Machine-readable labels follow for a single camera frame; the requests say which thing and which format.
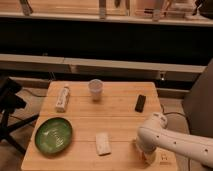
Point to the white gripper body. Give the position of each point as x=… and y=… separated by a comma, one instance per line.
x=149, y=158

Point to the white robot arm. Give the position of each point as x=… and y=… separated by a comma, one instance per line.
x=152, y=133

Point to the white sponge block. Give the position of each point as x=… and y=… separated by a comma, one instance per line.
x=102, y=144

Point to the black rectangular remote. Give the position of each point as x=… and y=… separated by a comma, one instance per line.
x=140, y=103

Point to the green plate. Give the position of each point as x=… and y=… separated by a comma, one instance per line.
x=53, y=136

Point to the black chair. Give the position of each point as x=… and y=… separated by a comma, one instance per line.
x=9, y=102

